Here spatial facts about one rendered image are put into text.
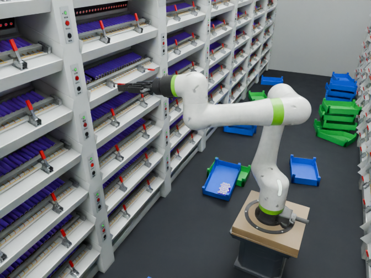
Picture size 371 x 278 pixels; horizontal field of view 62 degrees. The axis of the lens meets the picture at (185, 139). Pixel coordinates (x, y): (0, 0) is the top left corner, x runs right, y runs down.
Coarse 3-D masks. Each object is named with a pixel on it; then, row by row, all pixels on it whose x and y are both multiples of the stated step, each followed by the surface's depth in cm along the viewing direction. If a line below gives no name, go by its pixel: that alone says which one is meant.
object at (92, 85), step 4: (144, 60) 171; (148, 60) 173; (132, 64) 163; (136, 64) 164; (140, 64) 167; (124, 68) 156; (128, 68) 157; (132, 68) 162; (116, 72) 151; (120, 72) 152; (124, 72) 156; (108, 76) 145; (112, 76) 147; (116, 76) 151; (96, 80) 139; (100, 80) 141; (104, 80) 142; (88, 84) 135; (92, 84) 136; (96, 84) 138; (88, 88) 134
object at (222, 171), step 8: (216, 160) 239; (216, 168) 242; (224, 168) 241; (232, 168) 240; (240, 168) 235; (208, 176) 231; (216, 176) 237; (224, 176) 236; (232, 176) 235; (208, 184) 232; (216, 184) 231; (232, 184) 229; (208, 192) 223; (216, 192) 227
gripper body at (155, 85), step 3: (156, 78) 130; (159, 78) 130; (153, 81) 130; (156, 81) 129; (159, 81) 128; (153, 84) 129; (156, 84) 129; (159, 84) 128; (144, 87) 132; (147, 87) 130; (150, 87) 130; (153, 87) 129; (156, 87) 129; (159, 87) 128; (147, 90) 131; (150, 90) 131; (153, 90) 130; (156, 90) 129; (159, 90) 129; (156, 93) 131; (159, 93) 130
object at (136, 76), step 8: (128, 48) 175; (136, 48) 178; (104, 56) 157; (144, 56) 176; (152, 56) 176; (152, 64) 176; (112, 72) 154; (136, 72) 162; (144, 72) 165; (152, 72) 173; (120, 80) 151; (128, 80) 153; (136, 80) 159; (104, 88) 141; (88, 96) 128; (96, 96) 134; (104, 96) 138; (112, 96) 145; (96, 104) 135
